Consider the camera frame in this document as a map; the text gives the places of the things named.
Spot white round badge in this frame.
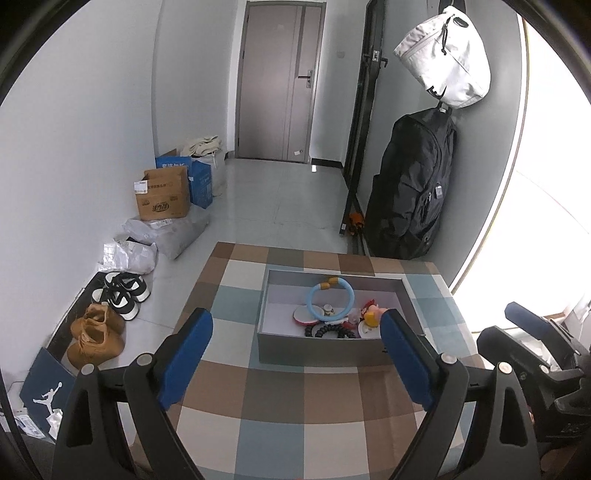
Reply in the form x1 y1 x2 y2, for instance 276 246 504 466
293 305 319 326
358 322 381 340

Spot red white small charm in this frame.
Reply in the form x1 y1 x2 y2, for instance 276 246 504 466
361 300 387 328

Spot black spiral hair tie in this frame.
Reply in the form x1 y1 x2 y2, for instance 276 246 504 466
303 323 362 340

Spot blue ring with doll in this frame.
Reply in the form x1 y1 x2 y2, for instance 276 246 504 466
305 275 356 324

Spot grey jewelry tray box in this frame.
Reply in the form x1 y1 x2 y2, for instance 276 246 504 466
257 269 423 367

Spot checkered tablecloth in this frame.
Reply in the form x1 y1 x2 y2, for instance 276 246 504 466
119 241 486 480

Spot tan boots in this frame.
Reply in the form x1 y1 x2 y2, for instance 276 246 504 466
66 303 124 370

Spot black white sneakers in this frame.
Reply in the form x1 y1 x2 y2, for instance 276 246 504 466
91 272 151 322

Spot small white round pin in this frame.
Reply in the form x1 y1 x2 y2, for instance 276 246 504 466
322 304 335 318

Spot white plastic bag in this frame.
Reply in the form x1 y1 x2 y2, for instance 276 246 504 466
97 240 158 275

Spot grey plastic mailer bag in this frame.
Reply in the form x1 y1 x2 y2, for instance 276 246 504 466
122 205 211 260

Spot black folded stand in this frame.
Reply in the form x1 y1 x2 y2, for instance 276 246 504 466
339 0 389 237

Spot black backpack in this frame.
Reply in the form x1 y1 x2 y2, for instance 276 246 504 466
365 105 457 260

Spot brown cardboard box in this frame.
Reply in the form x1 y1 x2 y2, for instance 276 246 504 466
133 165 190 221

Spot blue cardboard box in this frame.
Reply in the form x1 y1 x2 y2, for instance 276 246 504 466
155 154 213 209

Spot cream tote bag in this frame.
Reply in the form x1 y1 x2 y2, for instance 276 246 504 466
180 135 222 158

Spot white sling bag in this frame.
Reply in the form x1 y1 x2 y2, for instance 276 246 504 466
394 5 492 109

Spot grey door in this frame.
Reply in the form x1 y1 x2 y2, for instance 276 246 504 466
235 1 325 163

